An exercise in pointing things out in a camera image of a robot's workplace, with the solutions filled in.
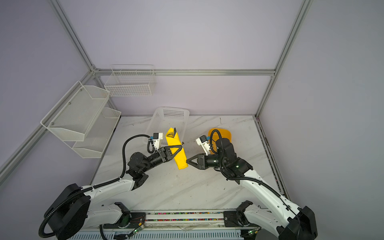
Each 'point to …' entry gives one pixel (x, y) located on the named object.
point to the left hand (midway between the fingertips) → (182, 147)
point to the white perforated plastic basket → (163, 117)
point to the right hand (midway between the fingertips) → (187, 162)
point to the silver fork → (175, 131)
